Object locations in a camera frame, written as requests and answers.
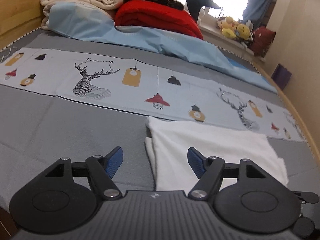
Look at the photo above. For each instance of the yellow plush toys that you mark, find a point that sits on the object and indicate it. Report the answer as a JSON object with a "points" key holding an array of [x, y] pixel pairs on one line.
{"points": [[234, 30]]}

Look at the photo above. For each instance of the red folded blanket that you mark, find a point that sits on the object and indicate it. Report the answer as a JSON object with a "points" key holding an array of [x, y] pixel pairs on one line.
{"points": [[149, 14]]}

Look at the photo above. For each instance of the purple box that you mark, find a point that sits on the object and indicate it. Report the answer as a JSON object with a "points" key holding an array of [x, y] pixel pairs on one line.
{"points": [[281, 76]]}

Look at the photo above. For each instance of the grey printed bed sheet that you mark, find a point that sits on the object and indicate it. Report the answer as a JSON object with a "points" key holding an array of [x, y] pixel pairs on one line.
{"points": [[36, 130]]}

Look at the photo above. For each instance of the light blue duvet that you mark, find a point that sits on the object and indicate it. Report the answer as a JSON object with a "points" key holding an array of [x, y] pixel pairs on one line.
{"points": [[86, 22]]}

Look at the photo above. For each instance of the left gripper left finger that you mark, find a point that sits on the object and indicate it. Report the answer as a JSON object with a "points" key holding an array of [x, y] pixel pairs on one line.
{"points": [[66, 195]]}

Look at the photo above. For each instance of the wooden bed frame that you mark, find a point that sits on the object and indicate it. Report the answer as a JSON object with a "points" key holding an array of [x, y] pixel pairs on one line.
{"points": [[19, 17]]}

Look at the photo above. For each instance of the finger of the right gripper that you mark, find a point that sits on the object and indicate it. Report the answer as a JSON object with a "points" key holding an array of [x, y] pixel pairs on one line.
{"points": [[307, 225]]}

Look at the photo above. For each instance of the white long-sleeve shirt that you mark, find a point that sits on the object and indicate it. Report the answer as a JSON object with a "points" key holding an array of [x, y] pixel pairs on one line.
{"points": [[169, 142]]}

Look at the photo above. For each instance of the blue curtain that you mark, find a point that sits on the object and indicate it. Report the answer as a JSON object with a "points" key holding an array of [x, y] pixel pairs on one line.
{"points": [[255, 11]]}

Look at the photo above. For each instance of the dark teal shark plush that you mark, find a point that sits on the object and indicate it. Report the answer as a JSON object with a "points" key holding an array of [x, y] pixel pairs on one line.
{"points": [[195, 0]]}

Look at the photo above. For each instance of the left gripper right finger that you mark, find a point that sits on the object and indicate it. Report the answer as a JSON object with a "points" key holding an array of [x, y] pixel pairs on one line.
{"points": [[243, 195]]}

